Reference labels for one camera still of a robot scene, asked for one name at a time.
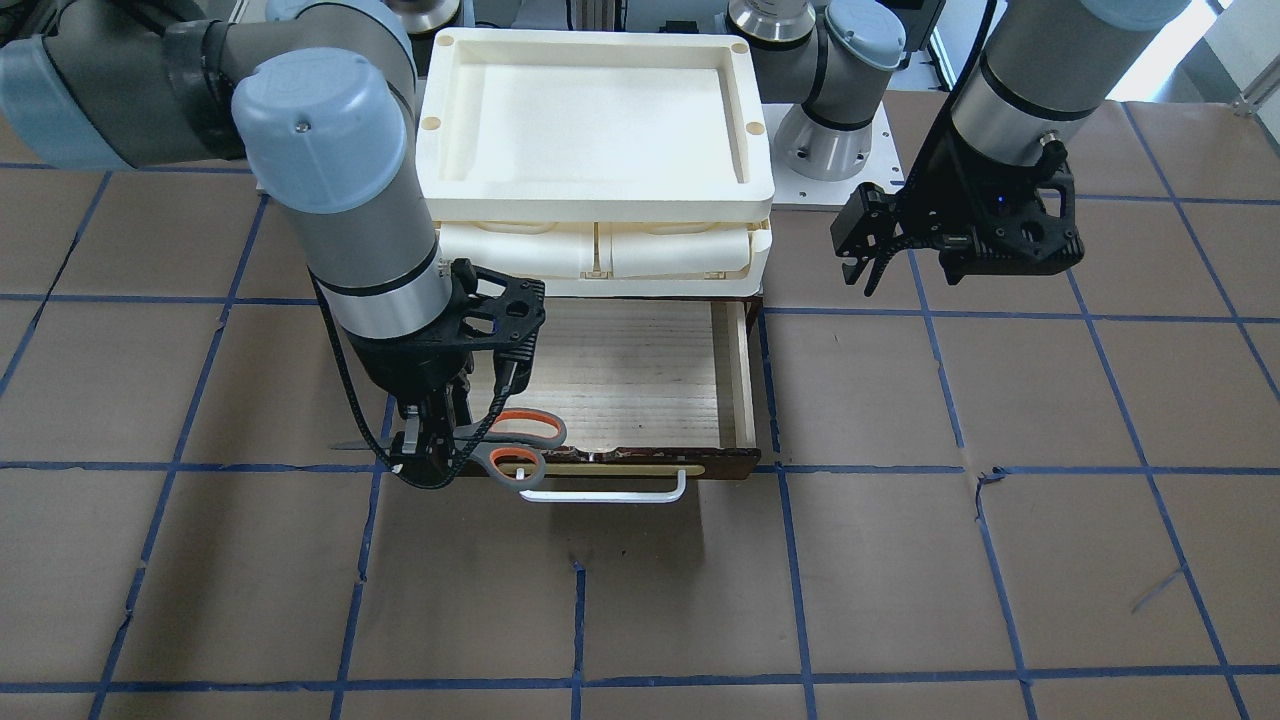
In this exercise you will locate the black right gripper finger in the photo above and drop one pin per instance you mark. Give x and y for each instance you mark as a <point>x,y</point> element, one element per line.
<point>457,414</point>
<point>412,455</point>

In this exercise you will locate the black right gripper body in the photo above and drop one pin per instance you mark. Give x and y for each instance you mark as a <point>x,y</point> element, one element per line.
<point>412,362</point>

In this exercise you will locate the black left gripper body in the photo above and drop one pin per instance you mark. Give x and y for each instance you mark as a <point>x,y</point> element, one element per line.
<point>925,205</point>

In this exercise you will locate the wooden drawer with white handle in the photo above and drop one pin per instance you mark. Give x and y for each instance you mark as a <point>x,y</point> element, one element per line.
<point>656,394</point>

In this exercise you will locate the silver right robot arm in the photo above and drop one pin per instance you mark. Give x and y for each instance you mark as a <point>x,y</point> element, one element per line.
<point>317,99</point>

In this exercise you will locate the cream plastic tray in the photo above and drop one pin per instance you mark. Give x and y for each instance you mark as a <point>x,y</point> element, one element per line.
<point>528,126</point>

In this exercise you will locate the cream plastic base box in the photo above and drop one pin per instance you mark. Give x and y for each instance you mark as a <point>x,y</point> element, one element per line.
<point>615,260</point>

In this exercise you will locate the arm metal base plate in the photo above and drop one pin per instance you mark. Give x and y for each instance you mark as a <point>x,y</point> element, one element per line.
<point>819,171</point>

